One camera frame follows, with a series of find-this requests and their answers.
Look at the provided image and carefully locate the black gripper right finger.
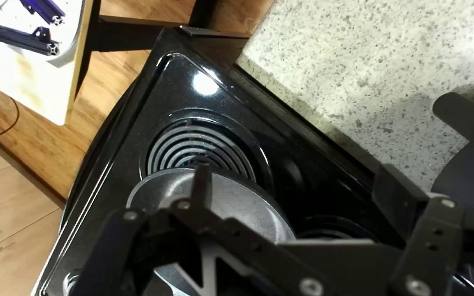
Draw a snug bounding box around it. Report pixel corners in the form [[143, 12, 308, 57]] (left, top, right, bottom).
[[372, 165, 474, 296]]

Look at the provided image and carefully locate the black frying pan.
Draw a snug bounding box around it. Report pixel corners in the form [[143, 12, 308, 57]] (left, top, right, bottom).
[[127, 168, 295, 296]]

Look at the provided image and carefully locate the black electric stove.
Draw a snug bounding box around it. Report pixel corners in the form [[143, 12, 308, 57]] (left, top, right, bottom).
[[31, 30, 405, 296]]

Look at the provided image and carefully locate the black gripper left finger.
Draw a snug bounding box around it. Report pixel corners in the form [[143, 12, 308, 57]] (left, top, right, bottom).
[[71, 167, 326, 296]]

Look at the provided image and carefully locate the white board with blue clamps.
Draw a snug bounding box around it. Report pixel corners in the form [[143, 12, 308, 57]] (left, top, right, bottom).
[[0, 0, 94, 126]]

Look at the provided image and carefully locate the wooden lower cabinet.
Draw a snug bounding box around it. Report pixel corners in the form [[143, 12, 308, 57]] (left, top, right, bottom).
[[0, 0, 277, 201]]

